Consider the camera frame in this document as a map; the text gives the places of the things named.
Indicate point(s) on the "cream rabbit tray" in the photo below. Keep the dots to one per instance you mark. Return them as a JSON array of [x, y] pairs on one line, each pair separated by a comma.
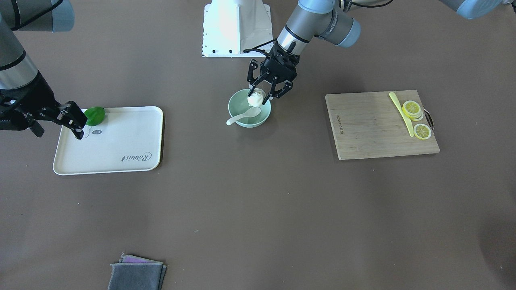
[[128, 140]]

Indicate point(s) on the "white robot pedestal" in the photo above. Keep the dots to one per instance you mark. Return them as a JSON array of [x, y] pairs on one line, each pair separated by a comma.
[[231, 26]]

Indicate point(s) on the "white ceramic spoon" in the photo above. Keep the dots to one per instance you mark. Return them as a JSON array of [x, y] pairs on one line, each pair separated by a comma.
[[252, 112]]

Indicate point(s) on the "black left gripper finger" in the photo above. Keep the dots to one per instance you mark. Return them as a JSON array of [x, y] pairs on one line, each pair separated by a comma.
[[272, 92], [256, 93]]

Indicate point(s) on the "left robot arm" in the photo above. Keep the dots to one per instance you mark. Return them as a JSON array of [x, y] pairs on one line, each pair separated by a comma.
[[348, 46]]

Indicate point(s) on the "green lime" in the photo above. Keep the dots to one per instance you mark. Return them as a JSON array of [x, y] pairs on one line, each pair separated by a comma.
[[95, 115]]

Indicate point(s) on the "grey folded cloth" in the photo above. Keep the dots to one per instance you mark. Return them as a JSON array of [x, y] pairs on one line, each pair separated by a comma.
[[137, 273]]

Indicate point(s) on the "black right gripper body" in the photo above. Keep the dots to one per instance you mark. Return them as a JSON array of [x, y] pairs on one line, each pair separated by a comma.
[[35, 93]]

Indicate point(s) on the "light green bowl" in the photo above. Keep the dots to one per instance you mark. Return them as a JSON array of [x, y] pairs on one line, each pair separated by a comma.
[[238, 104]]

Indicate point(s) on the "yellow plastic knife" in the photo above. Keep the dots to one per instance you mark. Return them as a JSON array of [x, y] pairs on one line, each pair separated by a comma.
[[406, 119]]

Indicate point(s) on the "bamboo cutting board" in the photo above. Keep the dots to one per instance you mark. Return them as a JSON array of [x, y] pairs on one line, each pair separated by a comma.
[[368, 125]]

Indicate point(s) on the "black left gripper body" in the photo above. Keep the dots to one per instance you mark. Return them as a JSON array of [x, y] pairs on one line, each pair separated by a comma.
[[282, 71]]

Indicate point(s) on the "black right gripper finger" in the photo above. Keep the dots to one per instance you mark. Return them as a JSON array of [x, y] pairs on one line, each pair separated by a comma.
[[71, 116], [78, 133]]

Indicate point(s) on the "stacked lemon slices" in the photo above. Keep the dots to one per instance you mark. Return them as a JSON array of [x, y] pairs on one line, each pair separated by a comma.
[[412, 110]]

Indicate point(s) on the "white steamed bun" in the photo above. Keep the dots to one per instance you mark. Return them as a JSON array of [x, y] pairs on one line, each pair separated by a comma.
[[254, 103]]

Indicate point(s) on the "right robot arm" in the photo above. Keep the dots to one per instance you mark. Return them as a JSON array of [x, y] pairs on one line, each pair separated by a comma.
[[51, 16]]

